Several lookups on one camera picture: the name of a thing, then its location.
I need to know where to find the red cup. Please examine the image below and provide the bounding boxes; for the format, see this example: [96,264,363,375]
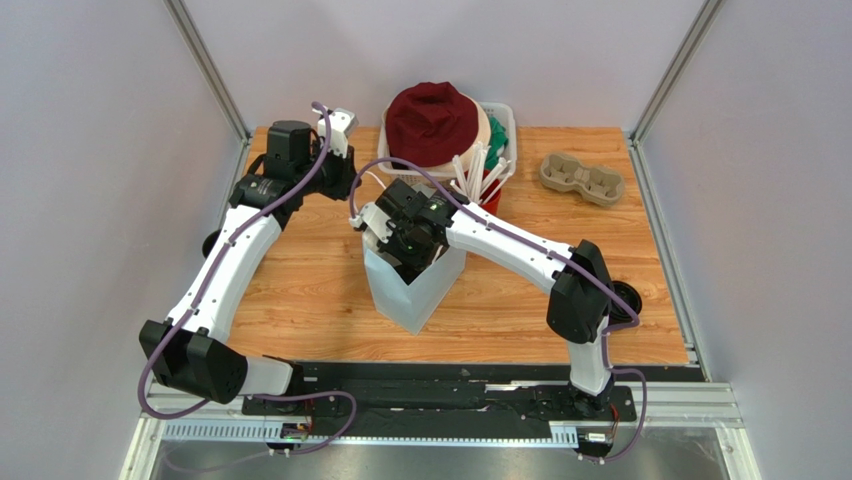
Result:
[475,169,502,215]

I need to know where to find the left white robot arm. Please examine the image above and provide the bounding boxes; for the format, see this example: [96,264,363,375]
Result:
[139,110,358,404]

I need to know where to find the bottom pulp cup carrier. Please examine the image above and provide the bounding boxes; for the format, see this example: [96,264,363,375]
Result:
[538,152,626,207]

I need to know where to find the maroon bucket hat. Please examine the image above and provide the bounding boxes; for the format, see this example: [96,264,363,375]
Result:
[384,82,483,168]

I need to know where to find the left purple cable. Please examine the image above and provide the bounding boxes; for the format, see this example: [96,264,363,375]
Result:
[137,101,358,457]

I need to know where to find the beige hat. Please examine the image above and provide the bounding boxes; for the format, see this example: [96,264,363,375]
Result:
[410,97,492,173]

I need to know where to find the white paper bag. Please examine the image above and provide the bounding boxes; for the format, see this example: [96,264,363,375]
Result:
[359,169,468,336]

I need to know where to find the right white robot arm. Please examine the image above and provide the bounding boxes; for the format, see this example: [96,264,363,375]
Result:
[351,180,615,397]

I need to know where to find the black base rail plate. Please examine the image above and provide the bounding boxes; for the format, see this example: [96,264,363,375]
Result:
[241,361,642,440]

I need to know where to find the green cloth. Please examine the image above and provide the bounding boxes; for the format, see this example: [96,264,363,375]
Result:
[485,115,508,170]

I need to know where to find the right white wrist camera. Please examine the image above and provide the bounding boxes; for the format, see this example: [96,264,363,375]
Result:
[349,202,393,243]

